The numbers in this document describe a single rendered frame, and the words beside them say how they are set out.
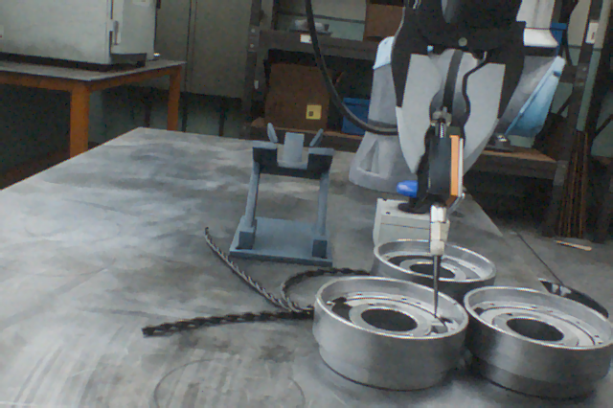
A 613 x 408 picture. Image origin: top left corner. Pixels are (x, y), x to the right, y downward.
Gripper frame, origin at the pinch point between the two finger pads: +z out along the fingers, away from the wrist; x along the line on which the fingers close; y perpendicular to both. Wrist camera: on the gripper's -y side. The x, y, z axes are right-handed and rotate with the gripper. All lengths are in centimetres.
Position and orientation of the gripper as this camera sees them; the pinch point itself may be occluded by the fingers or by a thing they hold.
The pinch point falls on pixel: (440, 161)
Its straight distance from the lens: 53.1
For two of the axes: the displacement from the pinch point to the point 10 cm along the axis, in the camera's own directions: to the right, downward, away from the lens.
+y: 0.1, -2.5, 9.7
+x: -9.9, -1.1, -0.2
